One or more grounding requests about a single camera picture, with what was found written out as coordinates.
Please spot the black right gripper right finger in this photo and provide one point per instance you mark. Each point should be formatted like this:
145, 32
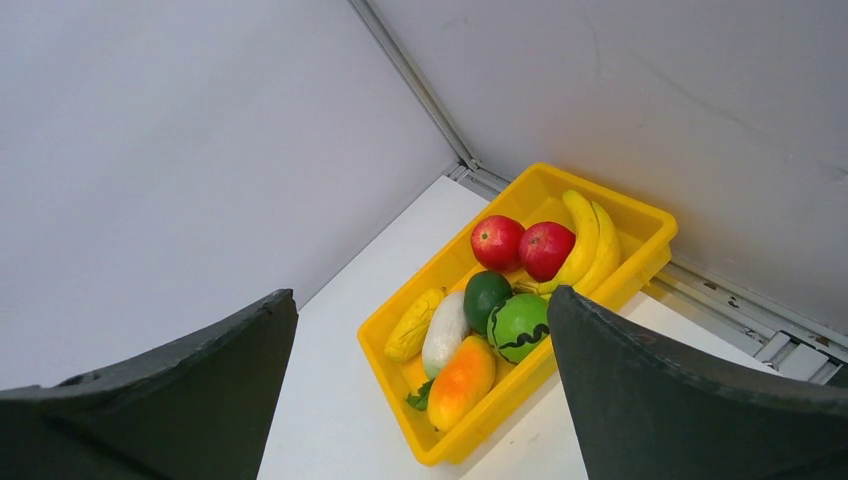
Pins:
646, 406

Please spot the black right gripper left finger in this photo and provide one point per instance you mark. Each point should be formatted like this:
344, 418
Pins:
198, 407

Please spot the green fake food ball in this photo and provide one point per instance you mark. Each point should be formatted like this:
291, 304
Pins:
517, 325

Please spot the yellow fake banana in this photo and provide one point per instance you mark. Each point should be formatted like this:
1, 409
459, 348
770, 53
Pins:
594, 257

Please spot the orange fake food ball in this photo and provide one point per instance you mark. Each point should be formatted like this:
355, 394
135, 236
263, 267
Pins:
462, 384

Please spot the dark green fake avocado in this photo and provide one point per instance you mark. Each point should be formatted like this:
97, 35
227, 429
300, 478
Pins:
483, 292

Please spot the white fake radish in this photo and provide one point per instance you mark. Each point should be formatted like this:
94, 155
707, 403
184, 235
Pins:
448, 328

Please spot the yellow fake corn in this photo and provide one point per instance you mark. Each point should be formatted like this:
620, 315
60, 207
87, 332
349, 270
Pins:
407, 337

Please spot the red fake food ball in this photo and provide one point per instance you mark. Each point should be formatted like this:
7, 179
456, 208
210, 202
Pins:
495, 243

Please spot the yellow plastic tray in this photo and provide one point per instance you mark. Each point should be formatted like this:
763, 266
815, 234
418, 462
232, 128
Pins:
645, 233

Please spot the aluminium frame rail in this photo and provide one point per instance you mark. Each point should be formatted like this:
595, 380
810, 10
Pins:
730, 115

